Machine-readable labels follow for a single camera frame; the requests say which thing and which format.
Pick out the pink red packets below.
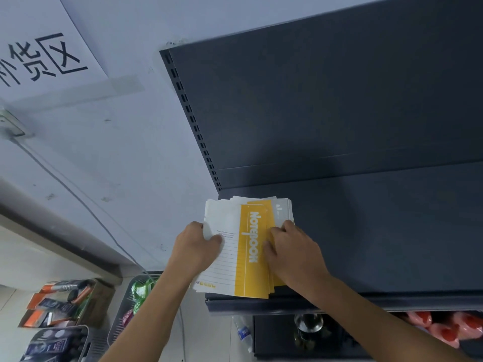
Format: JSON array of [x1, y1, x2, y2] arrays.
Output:
[[405, 311, 483, 349]]

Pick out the clear plastic water bottle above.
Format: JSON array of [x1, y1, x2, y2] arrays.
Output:
[[232, 316, 254, 355]]

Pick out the person's left hand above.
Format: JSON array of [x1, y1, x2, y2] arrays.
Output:
[[165, 221, 223, 286]]

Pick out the stack of yellow white notebooks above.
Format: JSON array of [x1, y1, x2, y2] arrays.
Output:
[[192, 196, 294, 300]]

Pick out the person's right hand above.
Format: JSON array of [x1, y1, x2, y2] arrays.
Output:
[[262, 219, 333, 295]]

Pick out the white wall socket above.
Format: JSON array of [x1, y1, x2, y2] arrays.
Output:
[[0, 108, 34, 141]]

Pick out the orange blister pack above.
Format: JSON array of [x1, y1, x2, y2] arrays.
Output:
[[39, 281, 93, 295], [26, 293, 83, 315], [20, 310, 76, 329]]

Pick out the grey slotted plastic basket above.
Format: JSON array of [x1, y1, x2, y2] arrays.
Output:
[[107, 273, 164, 348]]

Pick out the person's left forearm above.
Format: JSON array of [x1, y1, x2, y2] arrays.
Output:
[[99, 268, 194, 362]]

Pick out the person's right forearm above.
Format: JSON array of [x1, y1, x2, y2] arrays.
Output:
[[287, 275, 477, 362]]

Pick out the clear glass ball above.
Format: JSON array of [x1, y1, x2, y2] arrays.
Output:
[[294, 314, 325, 334]]

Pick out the white paper sign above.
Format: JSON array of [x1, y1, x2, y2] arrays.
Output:
[[0, 0, 108, 103]]

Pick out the green shiny packet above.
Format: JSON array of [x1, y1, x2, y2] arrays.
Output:
[[130, 278, 157, 311]]

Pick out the brown cardboard box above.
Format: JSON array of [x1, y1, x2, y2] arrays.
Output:
[[18, 278, 116, 329]]

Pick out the dark blue packets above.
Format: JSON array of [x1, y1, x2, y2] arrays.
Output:
[[22, 329, 84, 362]]

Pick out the grey cable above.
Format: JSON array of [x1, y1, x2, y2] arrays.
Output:
[[11, 136, 187, 362]]

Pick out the dark grey metal shelf unit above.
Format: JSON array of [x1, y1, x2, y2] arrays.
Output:
[[159, 0, 483, 362]]

